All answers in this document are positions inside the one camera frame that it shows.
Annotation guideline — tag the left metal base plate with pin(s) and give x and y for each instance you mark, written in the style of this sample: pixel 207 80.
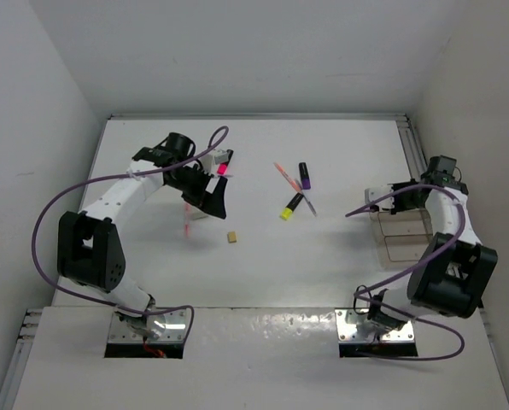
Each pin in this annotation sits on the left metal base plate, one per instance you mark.
pixel 163 328

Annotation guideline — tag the purple black highlighter marker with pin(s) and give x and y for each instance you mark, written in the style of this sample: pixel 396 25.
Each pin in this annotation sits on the purple black highlighter marker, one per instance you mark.
pixel 304 175

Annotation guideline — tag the tan eraser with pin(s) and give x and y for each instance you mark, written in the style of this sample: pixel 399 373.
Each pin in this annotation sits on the tan eraser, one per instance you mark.
pixel 231 237

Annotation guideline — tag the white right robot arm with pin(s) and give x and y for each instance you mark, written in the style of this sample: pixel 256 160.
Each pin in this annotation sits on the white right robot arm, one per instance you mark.
pixel 453 272

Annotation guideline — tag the yellow black highlighter marker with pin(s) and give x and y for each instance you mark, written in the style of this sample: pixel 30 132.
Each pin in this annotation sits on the yellow black highlighter marker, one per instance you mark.
pixel 290 208

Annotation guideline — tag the aluminium frame rail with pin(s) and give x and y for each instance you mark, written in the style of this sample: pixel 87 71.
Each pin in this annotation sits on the aluminium frame rail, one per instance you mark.
pixel 261 116

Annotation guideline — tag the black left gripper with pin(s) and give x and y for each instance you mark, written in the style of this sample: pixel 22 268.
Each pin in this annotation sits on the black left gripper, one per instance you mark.
pixel 213 202

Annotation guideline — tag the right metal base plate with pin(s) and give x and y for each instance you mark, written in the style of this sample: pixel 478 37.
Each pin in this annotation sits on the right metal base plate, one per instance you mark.
pixel 353 328

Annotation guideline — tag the pink double-ended pen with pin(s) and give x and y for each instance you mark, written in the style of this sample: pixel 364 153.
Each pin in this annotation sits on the pink double-ended pen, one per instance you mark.
pixel 187 215

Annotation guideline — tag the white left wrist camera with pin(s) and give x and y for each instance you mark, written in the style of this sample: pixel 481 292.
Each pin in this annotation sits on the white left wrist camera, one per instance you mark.
pixel 221 156

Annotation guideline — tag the grey white eraser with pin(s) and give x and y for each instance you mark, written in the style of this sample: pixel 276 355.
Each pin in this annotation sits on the grey white eraser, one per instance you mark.
pixel 197 215

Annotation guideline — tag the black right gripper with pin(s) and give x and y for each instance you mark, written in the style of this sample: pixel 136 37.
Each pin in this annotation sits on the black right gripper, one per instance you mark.
pixel 396 207

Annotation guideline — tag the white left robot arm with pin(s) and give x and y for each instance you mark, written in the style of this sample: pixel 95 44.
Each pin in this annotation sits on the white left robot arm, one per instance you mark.
pixel 89 251

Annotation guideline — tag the metal base plate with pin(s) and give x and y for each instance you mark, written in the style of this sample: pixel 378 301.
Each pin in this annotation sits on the metal base plate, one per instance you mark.
pixel 163 328
pixel 353 328

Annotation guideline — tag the purple double-ended pen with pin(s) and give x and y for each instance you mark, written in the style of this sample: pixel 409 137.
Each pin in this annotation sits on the purple double-ended pen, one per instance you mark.
pixel 309 203

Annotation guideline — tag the orange double-ended pen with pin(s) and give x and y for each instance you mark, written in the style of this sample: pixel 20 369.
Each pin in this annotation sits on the orange double-ended pen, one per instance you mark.
pixel 292 182

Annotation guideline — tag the clear plastic organizer tray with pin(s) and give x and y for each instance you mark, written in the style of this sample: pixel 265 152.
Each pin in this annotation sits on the clear plastic organizer tray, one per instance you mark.
pixel 401 239

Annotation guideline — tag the pink black highlighter marker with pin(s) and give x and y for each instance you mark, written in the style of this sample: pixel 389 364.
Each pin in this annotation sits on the pink black highlighter marker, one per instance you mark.
pixel 222 168

